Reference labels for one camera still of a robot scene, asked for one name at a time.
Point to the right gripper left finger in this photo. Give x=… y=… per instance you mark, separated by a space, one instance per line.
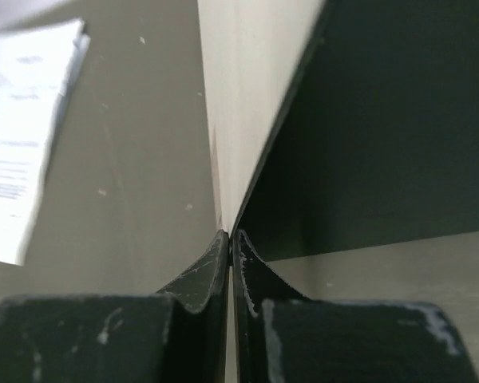
x=177 y=334

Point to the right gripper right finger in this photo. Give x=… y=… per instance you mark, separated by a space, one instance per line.
x=284 y=336

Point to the white folder black inside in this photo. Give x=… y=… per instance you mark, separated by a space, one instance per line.
x=337 y=125

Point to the white printed paper stack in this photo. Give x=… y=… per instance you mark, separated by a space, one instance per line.
x=38 y=69

